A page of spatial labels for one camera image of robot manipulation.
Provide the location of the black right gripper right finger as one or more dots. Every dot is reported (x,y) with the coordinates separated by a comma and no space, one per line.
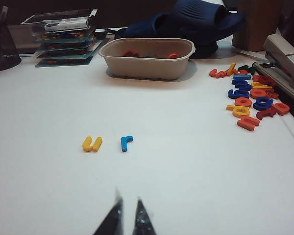
(142,220)

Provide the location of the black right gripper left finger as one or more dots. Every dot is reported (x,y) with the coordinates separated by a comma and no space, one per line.
(115,220)

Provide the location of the light blue letter r magnet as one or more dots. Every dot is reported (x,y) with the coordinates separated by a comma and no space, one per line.
(124,144)

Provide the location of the yellow letter u magnet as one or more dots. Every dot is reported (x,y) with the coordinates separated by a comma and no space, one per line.
(89,145)

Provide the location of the orange letter n magnet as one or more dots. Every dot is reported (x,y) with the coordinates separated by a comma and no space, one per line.
(247,123)

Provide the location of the dark red letter magnet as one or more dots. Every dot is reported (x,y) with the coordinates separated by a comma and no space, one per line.
(265,113)

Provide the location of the letter magnet blister pack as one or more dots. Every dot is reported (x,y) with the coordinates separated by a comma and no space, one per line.
(66,44)
(63,62)
(68,53)
(63,36)

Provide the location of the blue letter g magnet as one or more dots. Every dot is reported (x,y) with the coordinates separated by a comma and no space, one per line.
(263,102)

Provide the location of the orange letter o magnet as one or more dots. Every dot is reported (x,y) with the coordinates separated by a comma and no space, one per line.
(258,93)

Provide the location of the blue letter m magnet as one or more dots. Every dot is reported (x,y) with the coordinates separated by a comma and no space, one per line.
(241,79)

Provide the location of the red letter p magnet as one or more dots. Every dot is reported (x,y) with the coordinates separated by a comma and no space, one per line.
(280,109)

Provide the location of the dark green letter magnet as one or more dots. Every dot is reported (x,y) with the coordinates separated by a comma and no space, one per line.
(253,68)
(243,67)

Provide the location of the beige pulp food tray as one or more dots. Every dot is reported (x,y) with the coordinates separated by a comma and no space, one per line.
(147,69)

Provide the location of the navy blue foam slipper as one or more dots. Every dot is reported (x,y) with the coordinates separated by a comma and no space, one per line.
(142,27)
(205,24)

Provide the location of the white printed tube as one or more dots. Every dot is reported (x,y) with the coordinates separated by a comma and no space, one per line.
(68,25)

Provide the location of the black mesh pen holder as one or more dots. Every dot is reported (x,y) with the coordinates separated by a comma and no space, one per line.
(2,49)

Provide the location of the clear plastic tray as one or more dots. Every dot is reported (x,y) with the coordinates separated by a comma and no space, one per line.
(39,19)

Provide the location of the beige desk stapler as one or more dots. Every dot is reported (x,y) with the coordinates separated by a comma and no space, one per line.
(281,49)

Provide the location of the brown fabric desk partition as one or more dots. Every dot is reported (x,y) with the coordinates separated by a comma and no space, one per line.
(63,5)

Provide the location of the brown cardboard box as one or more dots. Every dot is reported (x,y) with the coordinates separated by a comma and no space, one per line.
(257,24)

